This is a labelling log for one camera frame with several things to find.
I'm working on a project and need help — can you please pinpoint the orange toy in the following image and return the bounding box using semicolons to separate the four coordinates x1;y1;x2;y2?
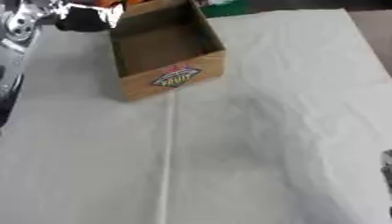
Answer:
94;0;155;9

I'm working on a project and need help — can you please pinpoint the tan cardboard box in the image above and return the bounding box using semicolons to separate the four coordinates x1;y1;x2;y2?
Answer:
108;0;228;102

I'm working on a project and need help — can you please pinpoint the green flat object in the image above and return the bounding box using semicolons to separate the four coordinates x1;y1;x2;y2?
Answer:
199;0;253;19

